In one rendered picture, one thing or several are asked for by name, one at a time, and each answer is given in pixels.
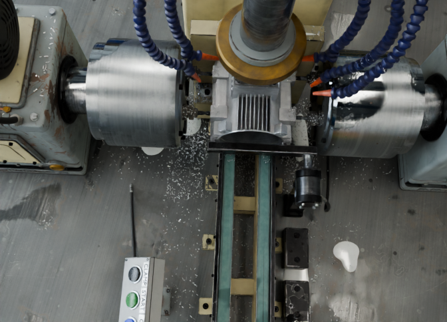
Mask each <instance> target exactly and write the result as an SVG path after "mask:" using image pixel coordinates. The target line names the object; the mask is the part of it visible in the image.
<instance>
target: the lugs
mask: <svg viewBox="0 0 447 322"><path fill-rule="evenodd" d="M218 132H220V133H222V134H227V133H230V132H232V123H231V122H228V121H223V122H220V123H219V125H218ZM274 134H275V135H277V136H280V137H282V136H287V126H286V125H284V124H282V123H281V124H276V125H274Z"/></svg>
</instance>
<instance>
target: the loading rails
mask: <svg viewBox="0 0 447 322"><path fill-rule="evenodd" d="M224 155H225V156H224ZM234 158H235V154H231V156H230V155H229V154H221V153H219V164H217V167H218V175H206V190H212V191H218V193H217V199H215V202H217V208H216V234H203V238H202V249H203V250H215V252H214V274H212V277H213V278H214V280H213V295H212V298H203V297H201V298H199V311H198V313H199V314H200V315H210V317H211V318H212V322H229V317H230V297H231V295H252V315H251V322H275V320H276V317H278V318H282V301H275V280H276V277H275V253H282V238H279V237H275V205H277V202H276V201H275V194H281V193H282V191H283V179H282V178H275V173H276V170H277V167H276V156H264V158H263V156H262V155H255V191H254V196H234V183H235V160H234ZM229 159H230V160H229ZM232 159H233V160H232ZM258 159H259V160H258ZM269 159H270V160H269ZM228 160H229V161H230V162H228ZM265 160H266V161H265ZM267 160H269V161H267ZM265 162H266V163H265ZM233 214H254V223H253V279H244V278H231V260H232V240H233Z"/></svg>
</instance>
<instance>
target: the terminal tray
mask: <svg viewBox="0 0 447 322"><path fill-rule="evenodd" d="M279 89H280V82H278V83H277V84H276V83H275V84H269V86H268V85H254V84H248V85H246V82H243V81H240V83H238V82H237V81H236V80H235V79H234V77H233V76H231V95H230V96H232V98H237V96H238V95H239V97H241V96H242V95H243V97H246V95H247V96H250V95H251V96H254V95H255V97H258V95H259V97H262V95H263V97H264V98H266V96H267V98H268V99H270V97H271V99H272V100H274V101H275V100H276V99H277V96H278V94H279Z"/></svg>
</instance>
